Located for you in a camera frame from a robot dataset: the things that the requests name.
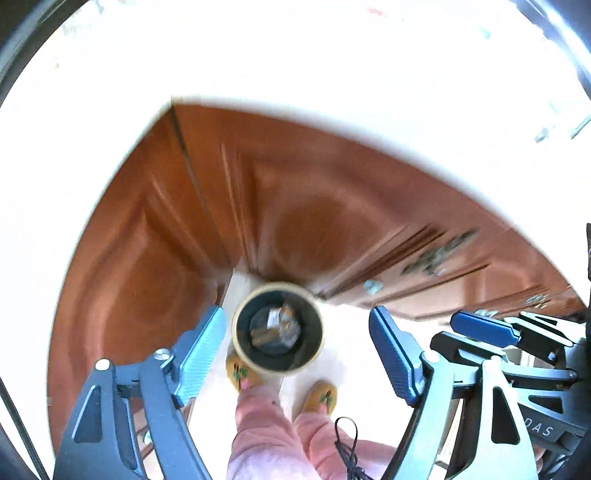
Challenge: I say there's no person's left leg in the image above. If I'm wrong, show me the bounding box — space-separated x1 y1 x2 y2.
226 383 303 480

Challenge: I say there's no round beige trash bin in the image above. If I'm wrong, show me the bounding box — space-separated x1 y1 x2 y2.
231 281 325 376

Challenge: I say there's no crumpled grey wrapper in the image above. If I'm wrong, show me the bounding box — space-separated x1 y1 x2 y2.
249 302 304 357

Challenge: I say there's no black cable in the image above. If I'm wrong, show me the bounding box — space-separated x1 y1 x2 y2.
333 416 371 480

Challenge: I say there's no yellow embroidered slipper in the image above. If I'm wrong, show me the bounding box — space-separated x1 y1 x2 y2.
225 350 265 394
299 380 341 417

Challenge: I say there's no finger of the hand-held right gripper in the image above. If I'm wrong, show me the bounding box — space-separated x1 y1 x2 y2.
450 310 583 357
429 331 571 386

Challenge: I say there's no ornate metal drawer handle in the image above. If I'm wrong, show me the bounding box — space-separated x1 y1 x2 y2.
401 230 479 278

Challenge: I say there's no person's leg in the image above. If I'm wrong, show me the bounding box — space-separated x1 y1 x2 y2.
226 383 303 480
293 406 399 480

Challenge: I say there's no wooden cabinet door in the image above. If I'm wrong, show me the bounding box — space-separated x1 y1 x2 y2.
173 104 490 296
46 105 237 462

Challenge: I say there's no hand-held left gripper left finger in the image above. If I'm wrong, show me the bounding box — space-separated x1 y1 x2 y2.
53 305 227 480

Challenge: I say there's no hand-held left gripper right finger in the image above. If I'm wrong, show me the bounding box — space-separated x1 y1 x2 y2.
369 305 539 480

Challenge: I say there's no person's right leg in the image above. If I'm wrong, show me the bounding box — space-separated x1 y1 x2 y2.
293 406 399 480

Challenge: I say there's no wooden drawer front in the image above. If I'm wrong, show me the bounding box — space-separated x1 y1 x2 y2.
314 220 588 325

